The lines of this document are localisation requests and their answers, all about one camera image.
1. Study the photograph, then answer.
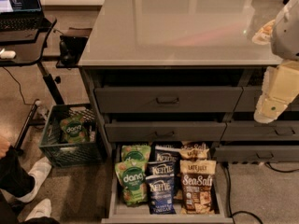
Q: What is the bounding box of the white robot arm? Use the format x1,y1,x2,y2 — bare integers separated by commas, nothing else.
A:
252,0,299,124

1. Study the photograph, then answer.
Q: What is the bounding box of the person's black trouser leg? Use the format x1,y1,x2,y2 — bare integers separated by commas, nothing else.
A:
0,140,60,224

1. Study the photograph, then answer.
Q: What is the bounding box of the grey bottom right drawer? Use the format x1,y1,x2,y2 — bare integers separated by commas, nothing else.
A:
212,146,299,163

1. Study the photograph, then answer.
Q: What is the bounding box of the blue kettle chip bag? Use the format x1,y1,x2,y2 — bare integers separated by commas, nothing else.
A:
152,146,180,161
148,161,175,175
146,175,176,215

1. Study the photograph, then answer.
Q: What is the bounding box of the front blue kettle chip bag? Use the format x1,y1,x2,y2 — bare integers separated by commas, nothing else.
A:
146,175,176,215

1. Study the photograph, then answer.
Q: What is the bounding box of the middle blue kettle chip bag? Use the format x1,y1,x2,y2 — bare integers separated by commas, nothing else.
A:
148,161,175,175

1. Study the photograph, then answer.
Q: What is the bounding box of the brown sea salt bag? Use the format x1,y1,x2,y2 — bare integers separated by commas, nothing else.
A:
179,142,209,160
180,160,216,215

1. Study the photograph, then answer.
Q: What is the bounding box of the person's white sock foot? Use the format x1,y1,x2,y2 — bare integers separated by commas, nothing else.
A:
13,157,52,203

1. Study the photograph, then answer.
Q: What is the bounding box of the green dang bag in crate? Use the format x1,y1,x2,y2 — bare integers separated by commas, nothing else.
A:
60,115,90,143

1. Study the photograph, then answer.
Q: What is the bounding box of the black clamp device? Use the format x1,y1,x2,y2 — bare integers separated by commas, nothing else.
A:
56,27,92,68

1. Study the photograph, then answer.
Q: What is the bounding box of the grey top left drawer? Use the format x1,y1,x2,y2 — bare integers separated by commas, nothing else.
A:
94,86,242,113

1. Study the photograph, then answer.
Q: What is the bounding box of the black floor cable right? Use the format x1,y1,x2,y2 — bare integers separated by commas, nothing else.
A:
221,161,299,224

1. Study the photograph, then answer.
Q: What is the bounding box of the front brown sea salt bag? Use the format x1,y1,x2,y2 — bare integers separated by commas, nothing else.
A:
180,160,216,215

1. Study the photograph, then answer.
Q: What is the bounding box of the rear blue kettle chip bag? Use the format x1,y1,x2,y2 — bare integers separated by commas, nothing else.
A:
152,146,180,161

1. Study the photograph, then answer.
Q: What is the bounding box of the black laptop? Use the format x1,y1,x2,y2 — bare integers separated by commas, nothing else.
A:
0,0,44,45

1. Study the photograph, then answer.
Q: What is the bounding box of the grey middle right drawer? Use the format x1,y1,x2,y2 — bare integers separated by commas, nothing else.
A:
221,120,299,141

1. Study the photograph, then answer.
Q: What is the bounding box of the grey cabinet with glossy top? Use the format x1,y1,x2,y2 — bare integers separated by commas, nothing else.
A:
78,0,299,155

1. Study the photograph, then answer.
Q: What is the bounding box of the black cable under desk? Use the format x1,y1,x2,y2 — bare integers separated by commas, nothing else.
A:
2,66,36,106

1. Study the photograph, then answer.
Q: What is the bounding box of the white computer mouse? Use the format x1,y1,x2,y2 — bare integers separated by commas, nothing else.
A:
0,49,16,60

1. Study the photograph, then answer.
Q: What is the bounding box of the person's hand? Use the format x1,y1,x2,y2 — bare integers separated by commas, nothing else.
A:
0,136,10,159

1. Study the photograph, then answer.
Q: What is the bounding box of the green plastic crate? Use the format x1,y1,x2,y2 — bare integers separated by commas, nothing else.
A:
39,104,104,167

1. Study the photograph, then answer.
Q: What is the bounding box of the grey top right drawer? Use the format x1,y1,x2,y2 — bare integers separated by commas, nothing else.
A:
235,86,299,112

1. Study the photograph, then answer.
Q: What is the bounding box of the green dang chip bag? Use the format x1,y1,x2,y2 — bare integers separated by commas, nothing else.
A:
121,145,151,161
115,160,148,205

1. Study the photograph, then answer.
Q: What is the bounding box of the grey middle left drawer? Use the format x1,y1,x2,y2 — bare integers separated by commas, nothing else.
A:
105,121,226,142

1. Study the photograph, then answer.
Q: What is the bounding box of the rear brown sea salt bag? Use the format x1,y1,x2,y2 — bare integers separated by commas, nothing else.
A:
179,142,209,160

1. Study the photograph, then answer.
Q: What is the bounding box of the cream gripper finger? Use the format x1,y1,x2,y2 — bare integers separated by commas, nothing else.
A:
254,67,288,124
252,20,275,45

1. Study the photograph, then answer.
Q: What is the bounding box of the open bottom grey drawer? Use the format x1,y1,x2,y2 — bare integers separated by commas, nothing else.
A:
101,141,234,224

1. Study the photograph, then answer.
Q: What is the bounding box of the black laptop stand desk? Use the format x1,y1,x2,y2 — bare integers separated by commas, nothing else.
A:
0,15,64,155

